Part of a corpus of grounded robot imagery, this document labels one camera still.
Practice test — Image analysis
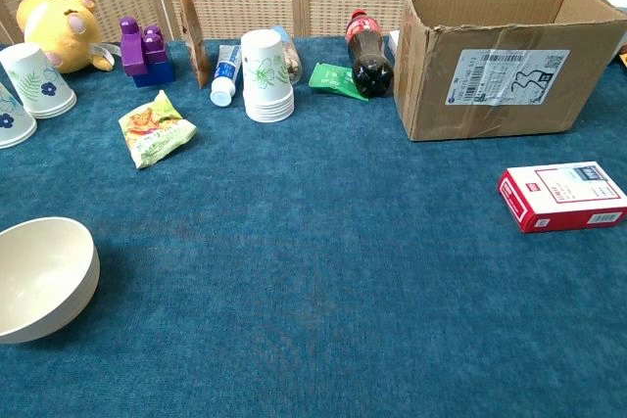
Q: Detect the brown spouted pouch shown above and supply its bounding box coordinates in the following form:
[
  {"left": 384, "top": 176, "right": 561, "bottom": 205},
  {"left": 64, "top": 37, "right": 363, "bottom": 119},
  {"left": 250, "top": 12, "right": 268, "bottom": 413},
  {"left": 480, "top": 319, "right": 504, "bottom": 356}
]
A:
[{"left": 165, "top": 0, "right": 208, "bottom": 90}]

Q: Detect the cream bowl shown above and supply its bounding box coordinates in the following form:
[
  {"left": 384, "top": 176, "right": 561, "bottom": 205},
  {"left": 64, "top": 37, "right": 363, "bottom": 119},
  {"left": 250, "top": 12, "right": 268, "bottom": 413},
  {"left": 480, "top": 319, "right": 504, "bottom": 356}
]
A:
[{"left": 0, "top": 215, "right": 101, "bottom": 346}]

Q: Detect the tall purple building block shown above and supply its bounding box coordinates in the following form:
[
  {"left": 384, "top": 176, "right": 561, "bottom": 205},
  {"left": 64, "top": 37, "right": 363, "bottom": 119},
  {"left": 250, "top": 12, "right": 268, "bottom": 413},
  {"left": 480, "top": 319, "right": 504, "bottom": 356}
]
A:
[{"left": 119, "top": 16, "right": 149, "bottom": 78}]

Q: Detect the paper cup stack green flower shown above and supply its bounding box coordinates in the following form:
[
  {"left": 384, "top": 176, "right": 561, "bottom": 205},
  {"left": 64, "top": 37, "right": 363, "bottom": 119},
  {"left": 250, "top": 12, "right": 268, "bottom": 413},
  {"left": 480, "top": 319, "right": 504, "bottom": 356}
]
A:
[{"left": 240, "top": 28, "right": 296, "bottom": 123}]

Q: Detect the paper cup stack blue flower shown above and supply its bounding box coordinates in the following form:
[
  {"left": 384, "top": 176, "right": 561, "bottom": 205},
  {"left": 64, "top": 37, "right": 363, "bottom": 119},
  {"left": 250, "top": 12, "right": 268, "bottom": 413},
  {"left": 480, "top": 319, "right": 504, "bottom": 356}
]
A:
[
  {"left": 0, "top": 42, "right": 78, "bottom": 119},
  {"left": 0, "top": 81, "right": 38, "bottom": 150}
]

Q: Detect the red and white carton box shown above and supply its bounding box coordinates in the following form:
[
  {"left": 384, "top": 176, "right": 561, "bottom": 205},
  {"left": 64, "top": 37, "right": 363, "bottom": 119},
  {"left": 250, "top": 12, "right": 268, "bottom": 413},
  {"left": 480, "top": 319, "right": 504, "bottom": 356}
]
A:
[{"left": 497, "top": 161, "right": 627, "bottom": 234}]

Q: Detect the blue and white toothpaste tube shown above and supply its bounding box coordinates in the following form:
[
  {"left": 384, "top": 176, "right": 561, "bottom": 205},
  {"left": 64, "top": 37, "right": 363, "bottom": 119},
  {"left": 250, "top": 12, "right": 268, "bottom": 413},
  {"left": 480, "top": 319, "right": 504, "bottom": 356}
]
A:
[{"left": 210, "top": 43, "right": 244, "bottom": 108}]

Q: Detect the yellow plush toy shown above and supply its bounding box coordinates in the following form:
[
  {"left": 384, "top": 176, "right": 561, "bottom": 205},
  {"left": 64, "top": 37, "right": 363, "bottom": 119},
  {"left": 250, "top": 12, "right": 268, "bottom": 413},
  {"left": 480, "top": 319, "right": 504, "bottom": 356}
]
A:
[{"left": 16, "top": 0, "right": 122, "bottom": 74}]

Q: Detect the brown cardboard shipping box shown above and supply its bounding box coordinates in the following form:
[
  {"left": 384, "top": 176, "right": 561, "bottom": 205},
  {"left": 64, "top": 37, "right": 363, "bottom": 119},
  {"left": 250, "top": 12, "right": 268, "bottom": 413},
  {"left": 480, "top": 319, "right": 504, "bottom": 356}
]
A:
[{"left": 393, "top": 0, "right": 627, "bottom": 142}]

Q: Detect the green foil packet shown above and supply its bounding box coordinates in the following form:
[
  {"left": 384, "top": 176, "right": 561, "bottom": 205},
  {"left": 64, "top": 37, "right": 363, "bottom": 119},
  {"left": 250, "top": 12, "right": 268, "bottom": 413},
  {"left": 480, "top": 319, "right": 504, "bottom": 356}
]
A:
[{"left": 308, "top": 62, "right": 369, "bottom": 103}]

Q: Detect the blue tablecloth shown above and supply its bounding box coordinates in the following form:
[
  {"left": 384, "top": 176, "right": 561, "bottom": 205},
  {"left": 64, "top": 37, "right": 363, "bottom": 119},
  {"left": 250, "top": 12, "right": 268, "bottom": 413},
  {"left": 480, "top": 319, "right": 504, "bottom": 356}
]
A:
[{"left": 0, "top": 34, "right": 627, "bottom": 418}]

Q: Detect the blue building block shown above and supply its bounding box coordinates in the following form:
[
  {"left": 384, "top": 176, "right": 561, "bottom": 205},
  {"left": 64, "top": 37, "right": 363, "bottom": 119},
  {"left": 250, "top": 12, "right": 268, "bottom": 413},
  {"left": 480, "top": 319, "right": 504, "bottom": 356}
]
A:
[{"left": 132, "top": 42, "right": 176, "bottom": 89}]

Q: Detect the small purple building block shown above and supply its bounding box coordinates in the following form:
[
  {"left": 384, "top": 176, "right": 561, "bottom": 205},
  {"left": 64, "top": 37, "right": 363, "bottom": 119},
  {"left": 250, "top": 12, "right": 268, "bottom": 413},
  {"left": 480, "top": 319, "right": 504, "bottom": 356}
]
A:
[{"left": 141, "top": 24, "right": 169, "bottom": 66}]

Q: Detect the yellow green snack bag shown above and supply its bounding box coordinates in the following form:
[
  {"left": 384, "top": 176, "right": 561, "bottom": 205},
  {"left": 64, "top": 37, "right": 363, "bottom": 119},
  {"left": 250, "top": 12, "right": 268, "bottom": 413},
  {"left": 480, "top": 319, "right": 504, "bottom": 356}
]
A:
[{"left": 118, "top": 89, "right": 199, "bottom": 170}]

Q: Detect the cola bottle with red cap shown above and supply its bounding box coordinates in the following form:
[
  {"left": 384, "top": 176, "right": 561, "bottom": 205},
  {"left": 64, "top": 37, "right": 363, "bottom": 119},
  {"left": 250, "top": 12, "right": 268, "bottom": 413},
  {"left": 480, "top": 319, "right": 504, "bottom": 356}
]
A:
[{"left": 345, "top": 8, "right": 395, "bottom": 99}]

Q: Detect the white plastic cup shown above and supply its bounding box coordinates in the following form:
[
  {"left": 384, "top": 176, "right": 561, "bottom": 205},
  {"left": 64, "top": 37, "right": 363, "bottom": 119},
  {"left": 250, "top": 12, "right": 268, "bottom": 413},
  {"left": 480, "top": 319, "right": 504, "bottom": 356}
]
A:
[{"left": 594, "top": 0, "right": 627, "bottom": 48}]

